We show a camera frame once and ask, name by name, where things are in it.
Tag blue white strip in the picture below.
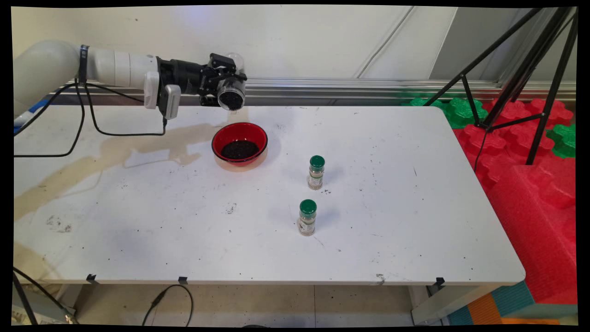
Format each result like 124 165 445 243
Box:
14 98 56 135

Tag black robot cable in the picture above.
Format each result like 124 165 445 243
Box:
13 81 86 159

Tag white grey wrist camera box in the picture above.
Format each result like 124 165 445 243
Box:
159 84 182 120

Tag red and green foam mats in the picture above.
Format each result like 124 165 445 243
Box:
475 154 578 305

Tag orange foam floor tile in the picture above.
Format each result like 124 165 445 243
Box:
467 294 504 326

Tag green foam puzzle block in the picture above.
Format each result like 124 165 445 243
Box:
546 124 577 159
409 97 444 109
444 97 488 129

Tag teal foam floor tile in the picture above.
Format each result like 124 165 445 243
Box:
447 281 536 326

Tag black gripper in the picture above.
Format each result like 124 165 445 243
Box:
156 53 248 108

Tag white wall cable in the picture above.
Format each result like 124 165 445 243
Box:
356 6 415 79

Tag black floor cable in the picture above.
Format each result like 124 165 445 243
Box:
142 284 194 327

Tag red bowl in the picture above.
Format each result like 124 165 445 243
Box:
212 122 269 167

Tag black arm strap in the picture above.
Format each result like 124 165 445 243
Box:
78 44 90 84

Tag red foam puzzle block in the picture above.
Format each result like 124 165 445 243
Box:
502 124 556 164
482 98 531 125
453 124 507 160
529 98 574 129

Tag black camera cable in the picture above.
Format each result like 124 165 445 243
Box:
84 82 168 138

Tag black tripod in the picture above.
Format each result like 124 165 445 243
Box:
423 6 579 166

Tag clear plastic jar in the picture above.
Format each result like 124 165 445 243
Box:
216 52 247 112

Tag grey table leg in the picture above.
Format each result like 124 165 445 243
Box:
13 285 77 324
409 285 501 326

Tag green lid spice bottle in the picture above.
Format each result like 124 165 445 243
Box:
297 199 318 237
307 155 326 190

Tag aluminium wall rail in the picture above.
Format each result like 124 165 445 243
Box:
46 75 577 106

